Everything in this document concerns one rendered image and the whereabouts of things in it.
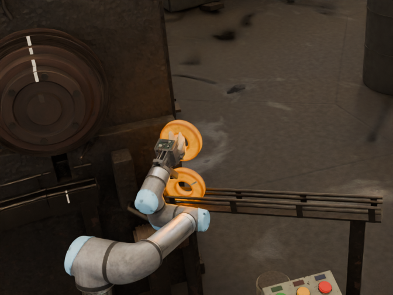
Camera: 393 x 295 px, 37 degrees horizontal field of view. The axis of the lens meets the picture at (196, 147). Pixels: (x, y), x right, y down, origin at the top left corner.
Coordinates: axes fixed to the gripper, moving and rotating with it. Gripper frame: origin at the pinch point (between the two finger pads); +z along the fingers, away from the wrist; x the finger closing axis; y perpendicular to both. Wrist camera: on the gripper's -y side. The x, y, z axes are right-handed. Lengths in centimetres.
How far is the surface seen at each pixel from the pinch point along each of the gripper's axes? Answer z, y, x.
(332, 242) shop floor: 37, -105, -48
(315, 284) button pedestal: -37, -23, -55
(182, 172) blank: -6.1, -13.1, -0.2
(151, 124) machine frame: 13.0, -9.0, 18.8
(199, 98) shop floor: 172, -141, 73
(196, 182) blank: -7.1, -16.9, -5.7
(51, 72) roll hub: -11, 36, 35
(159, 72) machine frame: 25.5, 7.5, 16.1
